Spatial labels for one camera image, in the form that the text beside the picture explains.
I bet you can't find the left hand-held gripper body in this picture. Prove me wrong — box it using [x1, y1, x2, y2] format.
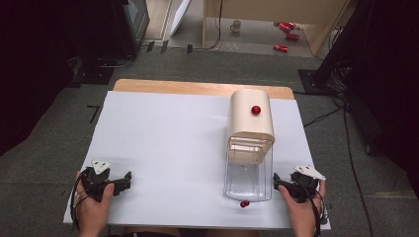
[80, 160, 117, 202]

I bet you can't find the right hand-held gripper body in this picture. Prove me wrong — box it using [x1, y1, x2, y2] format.
[290, 165, 327, 204]

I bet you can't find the clear plastic container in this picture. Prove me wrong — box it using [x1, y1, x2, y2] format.
[223, 136, 274, 202]

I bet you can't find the person's right hand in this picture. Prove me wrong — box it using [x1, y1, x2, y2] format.
[277, 179, 327, 235]

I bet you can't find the person's left hand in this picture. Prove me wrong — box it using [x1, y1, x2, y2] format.
[74, 170, 116, 235]

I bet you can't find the white table sheet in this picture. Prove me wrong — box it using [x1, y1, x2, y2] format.
[63, 91, 332, 231]

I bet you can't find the beige lid with red knob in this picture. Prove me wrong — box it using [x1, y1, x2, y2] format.
[225, 88, 277, 165]

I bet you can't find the black stand base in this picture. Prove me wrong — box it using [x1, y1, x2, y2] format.
[67, 55, 116, 87]

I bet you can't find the black cabinet with screen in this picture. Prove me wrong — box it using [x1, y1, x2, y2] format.
[111, 0, 151, 58]

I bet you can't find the white leaning board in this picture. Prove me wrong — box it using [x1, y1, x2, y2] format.
[169, 0, 193, 38]

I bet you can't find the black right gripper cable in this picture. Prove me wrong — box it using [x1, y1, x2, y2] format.
[300, 180, 329, 237]

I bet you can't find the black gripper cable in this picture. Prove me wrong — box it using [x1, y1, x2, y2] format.
[69, 168, 95, 232]
[300, 180, 329, 237]

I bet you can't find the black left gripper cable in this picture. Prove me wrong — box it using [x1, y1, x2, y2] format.
[69, 168, 95, 232]

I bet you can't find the black floor cable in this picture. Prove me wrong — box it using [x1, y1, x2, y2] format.
[302, 93, 377, 237]

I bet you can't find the black stand with cables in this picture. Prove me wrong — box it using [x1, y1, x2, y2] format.
[297, 0, 377, 97]

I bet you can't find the light wooden shelf frame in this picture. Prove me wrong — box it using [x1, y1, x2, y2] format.
[202, 0, 351, 57]

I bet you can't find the black hanging cable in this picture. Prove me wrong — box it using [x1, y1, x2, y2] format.
[192, 0, 224, 51]

